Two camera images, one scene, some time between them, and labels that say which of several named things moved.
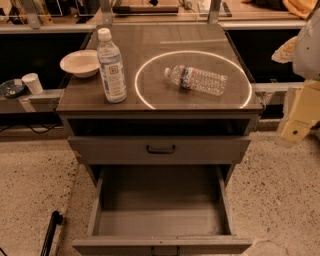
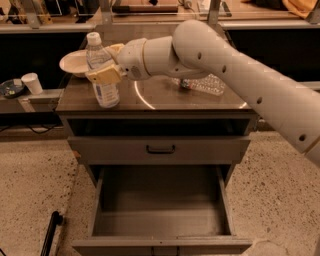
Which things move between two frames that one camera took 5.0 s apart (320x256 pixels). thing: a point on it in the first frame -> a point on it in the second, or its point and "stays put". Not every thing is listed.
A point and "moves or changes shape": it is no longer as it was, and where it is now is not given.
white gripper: x=307 y=53 -> x=131 y=60
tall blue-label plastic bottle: x=111 y=68 moves or changes shape
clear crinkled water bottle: x=193 y=78 stays put
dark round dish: x=12 y=88 stays put
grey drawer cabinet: x=159 y=162 stays put
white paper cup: x=32 y=80 stays put
